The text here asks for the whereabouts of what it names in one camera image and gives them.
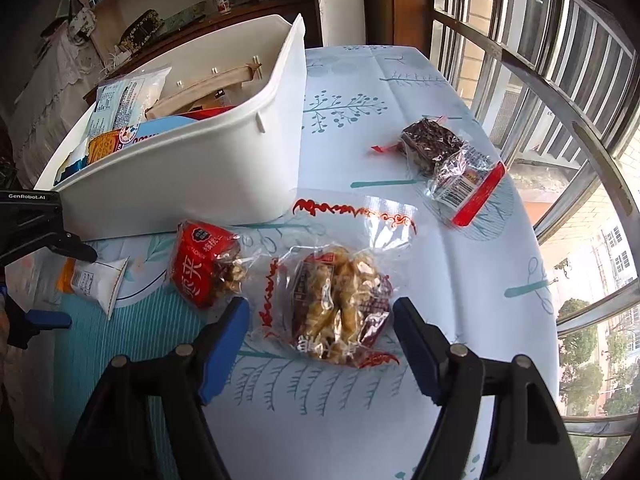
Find white charger cables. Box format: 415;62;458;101
100;45;131;73

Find teal striped placemat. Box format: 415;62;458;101
52;287;241;480

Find clear red-edged candy packet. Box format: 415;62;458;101
425;147;508;228

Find white plastic bin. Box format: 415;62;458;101
37;12;308;241

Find floral cloth bag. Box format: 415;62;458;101
67;7;98;43

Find dark candy packet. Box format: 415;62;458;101
372;115;466;176

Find long red-white cracker packet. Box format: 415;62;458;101
57;257;131;321

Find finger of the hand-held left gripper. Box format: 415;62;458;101
5;292;73;348
0;232;98;268

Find clear walnut candy packet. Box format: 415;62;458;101
255;197;418;370

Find floral desk pad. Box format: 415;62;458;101
165;0;281;31

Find clear brown biscuit packet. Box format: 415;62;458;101
145;62;261;121

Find red walnut snack packet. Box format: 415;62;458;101
167;220;251;311

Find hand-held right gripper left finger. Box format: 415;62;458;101
62;296;251;480

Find wooden desk with drawers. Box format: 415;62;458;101
82;0;321;106

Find floral pencil case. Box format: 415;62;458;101
117;9;166;53

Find red-white cookie packet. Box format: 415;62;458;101
187;105;236;121

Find light blue printed tablecloth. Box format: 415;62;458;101
50;45;561;480

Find white column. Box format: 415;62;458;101
310;0;368;48

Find light blue bread packet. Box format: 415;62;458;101
87;67;171;136

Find white chocolate cookie packet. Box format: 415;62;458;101
120;117;201;151

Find white frilly cloth cover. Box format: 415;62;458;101
7;25;108;181

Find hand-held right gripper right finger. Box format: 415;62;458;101
392;296;583;480

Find metal window grille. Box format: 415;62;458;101
430;0;640;480

